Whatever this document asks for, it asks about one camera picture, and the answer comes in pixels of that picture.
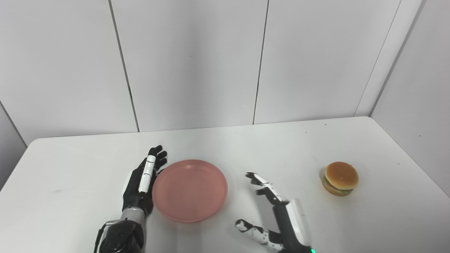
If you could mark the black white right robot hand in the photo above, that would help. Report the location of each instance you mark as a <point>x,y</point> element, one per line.
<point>288,228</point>

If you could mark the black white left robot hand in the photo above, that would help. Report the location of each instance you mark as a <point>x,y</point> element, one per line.
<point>135,193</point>

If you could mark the pink round plate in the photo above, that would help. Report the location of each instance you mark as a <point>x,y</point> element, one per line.
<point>190,191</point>

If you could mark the toy hamburger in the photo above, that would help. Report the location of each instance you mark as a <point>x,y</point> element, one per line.
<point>341,175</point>

